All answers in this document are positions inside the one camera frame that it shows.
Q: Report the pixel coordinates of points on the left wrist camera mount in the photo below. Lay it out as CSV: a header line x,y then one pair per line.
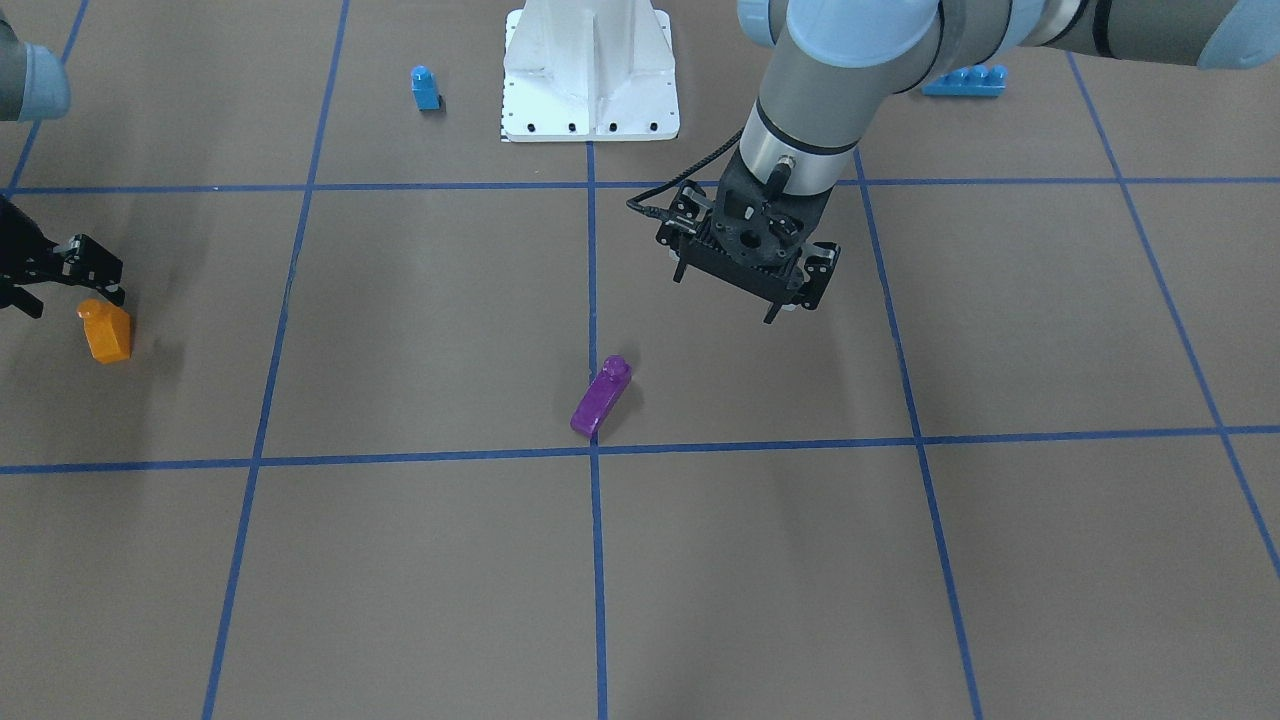
x,y
762,225

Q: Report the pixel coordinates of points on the orange trapezoid block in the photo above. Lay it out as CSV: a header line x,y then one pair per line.
x,y
108,330

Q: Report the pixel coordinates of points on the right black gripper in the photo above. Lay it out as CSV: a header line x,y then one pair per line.
x,y
22,257

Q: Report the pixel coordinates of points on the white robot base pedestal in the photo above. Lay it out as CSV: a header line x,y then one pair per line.
x,y
589,71

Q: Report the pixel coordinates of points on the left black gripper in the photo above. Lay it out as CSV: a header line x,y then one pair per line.
x,y
822,267

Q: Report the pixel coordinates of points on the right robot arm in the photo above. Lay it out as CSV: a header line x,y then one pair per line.
x,y
35,86

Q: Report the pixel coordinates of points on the small blue brick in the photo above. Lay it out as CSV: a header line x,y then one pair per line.
x,y
424,89

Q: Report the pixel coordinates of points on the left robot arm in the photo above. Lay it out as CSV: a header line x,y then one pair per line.
x,y
834,63

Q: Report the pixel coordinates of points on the purple trapezoid block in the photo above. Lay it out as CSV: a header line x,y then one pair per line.
x,y
601,396

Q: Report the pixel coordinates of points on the long blue brick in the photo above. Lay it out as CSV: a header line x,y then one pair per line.
x,y
978,81

